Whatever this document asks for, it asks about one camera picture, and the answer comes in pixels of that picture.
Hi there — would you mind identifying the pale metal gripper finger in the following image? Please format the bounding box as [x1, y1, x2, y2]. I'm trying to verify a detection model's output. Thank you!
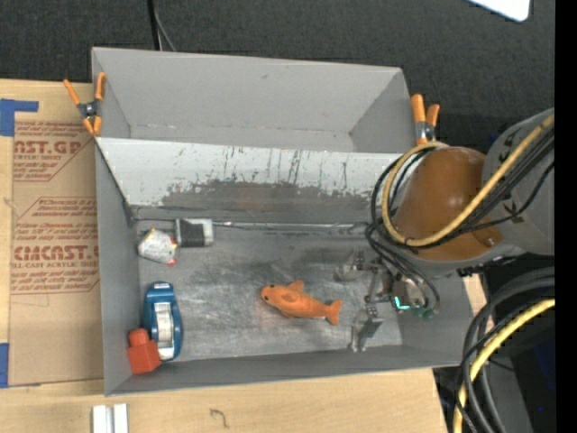
[349, 305, 385, 353]
[333, 250, 367, 283]

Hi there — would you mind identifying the orange toy fish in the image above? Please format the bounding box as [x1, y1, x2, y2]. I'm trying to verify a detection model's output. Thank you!
[260, 280, 343, 327]

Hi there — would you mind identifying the grey metal bin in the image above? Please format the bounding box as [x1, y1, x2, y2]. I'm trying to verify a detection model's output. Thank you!
[91, 46, 472, 397]

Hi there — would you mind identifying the black and white box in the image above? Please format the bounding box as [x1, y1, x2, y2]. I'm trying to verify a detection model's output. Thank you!
[174, 217, 215, 248]

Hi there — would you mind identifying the white crumpled packet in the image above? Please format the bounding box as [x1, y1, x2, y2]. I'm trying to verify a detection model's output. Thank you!
[136, 227, 179, 267]

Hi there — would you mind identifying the blue tape dispenser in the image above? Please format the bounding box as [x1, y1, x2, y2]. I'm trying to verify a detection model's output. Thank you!
[141, 281, 184, 363]

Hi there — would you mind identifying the red toy block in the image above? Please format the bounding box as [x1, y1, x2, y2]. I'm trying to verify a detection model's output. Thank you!
[126, 327, 162, 375]

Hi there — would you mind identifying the brown cardboard board red print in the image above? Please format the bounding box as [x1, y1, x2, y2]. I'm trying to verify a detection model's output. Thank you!
[0, 78, 106, 388]

